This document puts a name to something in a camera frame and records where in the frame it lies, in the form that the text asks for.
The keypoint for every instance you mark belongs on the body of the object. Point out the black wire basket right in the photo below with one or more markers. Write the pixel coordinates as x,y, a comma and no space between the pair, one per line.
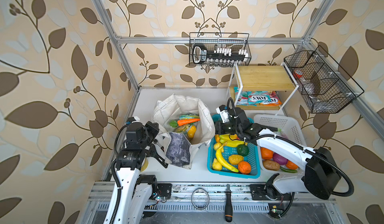
334,89

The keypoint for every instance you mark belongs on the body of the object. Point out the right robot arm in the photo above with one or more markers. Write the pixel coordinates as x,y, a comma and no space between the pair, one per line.
319,174

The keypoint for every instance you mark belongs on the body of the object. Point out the black socket tool set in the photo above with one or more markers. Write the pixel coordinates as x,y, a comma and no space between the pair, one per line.
215,55

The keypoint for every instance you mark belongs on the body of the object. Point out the teal plastic basket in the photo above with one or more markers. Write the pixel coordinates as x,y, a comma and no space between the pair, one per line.
215,167

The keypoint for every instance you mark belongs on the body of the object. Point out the cream canvas grocery bag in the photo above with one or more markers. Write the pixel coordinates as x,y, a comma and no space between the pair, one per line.
179,149

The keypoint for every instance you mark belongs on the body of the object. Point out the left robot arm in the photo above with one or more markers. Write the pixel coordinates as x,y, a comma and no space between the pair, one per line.
132,190

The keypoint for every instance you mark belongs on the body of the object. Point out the orange carrot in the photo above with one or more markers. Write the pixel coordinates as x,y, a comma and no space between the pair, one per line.
181,122

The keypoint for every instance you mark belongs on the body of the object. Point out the plastic bottle red cap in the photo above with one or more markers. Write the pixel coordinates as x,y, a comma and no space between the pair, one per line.
305,86

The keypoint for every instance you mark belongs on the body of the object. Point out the orange fruit in white basket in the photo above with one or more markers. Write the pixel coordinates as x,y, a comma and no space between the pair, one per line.
266,154

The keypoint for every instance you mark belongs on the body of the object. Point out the single yellow banana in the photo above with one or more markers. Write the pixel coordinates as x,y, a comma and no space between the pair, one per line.
223,162

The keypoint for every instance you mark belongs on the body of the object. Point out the banana bunch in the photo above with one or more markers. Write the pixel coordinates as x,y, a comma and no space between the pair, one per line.
229,140

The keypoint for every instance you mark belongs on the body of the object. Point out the black orange screwdriver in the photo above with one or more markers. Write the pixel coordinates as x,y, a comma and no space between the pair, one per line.
228,205

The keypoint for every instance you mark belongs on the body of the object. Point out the white wooden two-tier shelf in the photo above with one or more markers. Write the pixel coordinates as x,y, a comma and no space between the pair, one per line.
263,78

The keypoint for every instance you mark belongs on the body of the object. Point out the brown potato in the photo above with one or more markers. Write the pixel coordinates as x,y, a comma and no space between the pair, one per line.
271,165

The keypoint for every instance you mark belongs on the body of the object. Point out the purple onion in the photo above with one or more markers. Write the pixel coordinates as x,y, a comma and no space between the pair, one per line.
279,159

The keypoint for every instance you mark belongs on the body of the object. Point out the Fox's candy bag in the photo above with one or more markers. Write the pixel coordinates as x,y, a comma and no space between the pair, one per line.
258,98

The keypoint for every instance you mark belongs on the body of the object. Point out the yellow lemon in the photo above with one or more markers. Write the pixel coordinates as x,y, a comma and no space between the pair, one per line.
217,146

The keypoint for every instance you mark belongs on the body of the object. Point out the yellow tape roll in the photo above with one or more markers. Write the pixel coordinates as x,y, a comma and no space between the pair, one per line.
145,165

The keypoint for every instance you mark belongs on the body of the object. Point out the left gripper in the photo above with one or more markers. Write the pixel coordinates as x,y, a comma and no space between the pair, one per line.
154,130

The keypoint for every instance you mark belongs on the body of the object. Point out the green avocado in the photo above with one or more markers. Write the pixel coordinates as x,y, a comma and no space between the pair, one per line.
243,150

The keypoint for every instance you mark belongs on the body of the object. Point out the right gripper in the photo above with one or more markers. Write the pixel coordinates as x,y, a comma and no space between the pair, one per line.
218,125

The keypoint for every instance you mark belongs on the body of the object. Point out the black wire basket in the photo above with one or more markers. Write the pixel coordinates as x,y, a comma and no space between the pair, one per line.
334,89
234,40

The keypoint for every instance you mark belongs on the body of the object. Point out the black wire basket centre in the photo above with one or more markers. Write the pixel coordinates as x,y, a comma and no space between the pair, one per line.
234,40

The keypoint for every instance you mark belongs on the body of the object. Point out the white plastic basket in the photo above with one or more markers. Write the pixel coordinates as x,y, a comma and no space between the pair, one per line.
287,127

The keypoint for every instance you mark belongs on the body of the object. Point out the orange tangerine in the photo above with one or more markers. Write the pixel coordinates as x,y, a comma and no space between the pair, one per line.
244,167

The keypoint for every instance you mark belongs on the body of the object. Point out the green snack bag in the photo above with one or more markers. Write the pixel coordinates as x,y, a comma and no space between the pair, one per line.
189,116
183,129

